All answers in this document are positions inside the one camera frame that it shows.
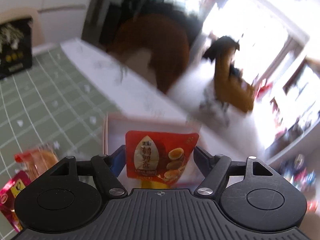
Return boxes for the red quail egg packet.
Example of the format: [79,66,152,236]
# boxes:
[125,131,199,186]

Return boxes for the clear round cake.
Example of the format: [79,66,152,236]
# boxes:
[14,144,59,181]

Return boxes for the red chicken snack pouch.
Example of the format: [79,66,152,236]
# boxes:
[1,171,31,232]

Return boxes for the yellow biscuit packet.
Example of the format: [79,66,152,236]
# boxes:
[140,180,170,189]

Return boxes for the pink cardboard gift box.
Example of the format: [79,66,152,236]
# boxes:
[103,113,204,190]

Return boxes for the chair with brown jacket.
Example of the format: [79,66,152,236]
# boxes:
[199,36,255,126]

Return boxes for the green grid tablecloth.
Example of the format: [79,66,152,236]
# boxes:
[1,47,118,185]

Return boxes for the brown cloth covered chair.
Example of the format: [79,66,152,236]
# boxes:
[106,14,189,94]

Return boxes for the black plum snack bag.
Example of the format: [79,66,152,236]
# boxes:
[0,16,33,80]

